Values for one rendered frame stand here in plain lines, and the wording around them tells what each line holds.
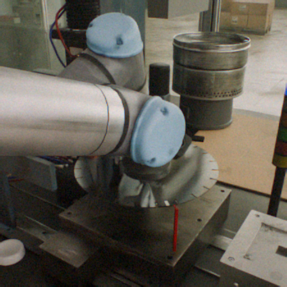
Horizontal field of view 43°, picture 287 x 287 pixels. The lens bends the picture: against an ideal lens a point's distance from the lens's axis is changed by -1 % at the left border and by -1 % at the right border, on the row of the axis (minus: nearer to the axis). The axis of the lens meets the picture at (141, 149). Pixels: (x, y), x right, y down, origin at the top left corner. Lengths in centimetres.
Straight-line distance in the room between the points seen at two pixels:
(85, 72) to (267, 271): 44
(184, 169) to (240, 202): 32
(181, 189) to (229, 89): 76
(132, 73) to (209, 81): 89
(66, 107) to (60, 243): 55
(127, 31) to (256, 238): 46
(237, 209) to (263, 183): 17
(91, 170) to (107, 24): 40
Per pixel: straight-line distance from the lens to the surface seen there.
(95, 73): 50
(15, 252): 93
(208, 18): 183
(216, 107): 150
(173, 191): 76
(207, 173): 82
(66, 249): 82
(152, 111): 38
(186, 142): 64
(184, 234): 80
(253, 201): 112
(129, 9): 152
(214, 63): 140
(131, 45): 51
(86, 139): 34
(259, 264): 69
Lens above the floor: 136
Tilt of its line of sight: 27 degrees down
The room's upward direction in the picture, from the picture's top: straight up
